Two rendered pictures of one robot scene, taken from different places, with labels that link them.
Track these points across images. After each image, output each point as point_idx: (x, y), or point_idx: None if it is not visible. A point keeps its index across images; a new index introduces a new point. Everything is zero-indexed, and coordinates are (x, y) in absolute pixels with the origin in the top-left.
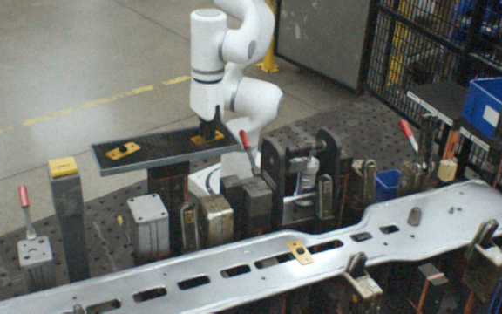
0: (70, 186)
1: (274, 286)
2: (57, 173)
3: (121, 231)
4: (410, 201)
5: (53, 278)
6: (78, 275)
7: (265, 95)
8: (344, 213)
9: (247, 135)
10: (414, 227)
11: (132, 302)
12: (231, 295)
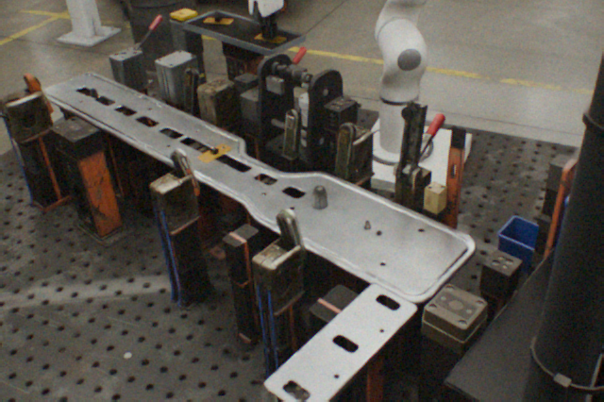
0: (178, 29)
1: (161, 153)
2: (173, 15)
3: None
4: (361, 195)
5: (123, 77)
6: None
7: (392, 40)
8: None
9: (383, 83)
10: (310, 207)
11: (113, 108)
12: (141, 139)
